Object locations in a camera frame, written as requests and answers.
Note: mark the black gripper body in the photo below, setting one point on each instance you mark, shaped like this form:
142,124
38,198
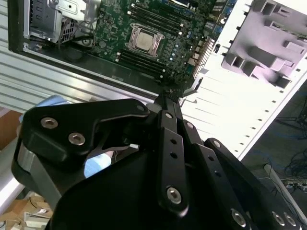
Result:
108,196

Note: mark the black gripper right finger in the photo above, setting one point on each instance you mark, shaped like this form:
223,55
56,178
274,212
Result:
200,148

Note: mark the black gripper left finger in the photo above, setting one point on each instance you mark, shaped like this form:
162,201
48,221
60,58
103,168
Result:
60,124

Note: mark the silver square CPU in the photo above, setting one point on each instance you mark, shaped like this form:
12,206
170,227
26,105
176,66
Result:
145,40

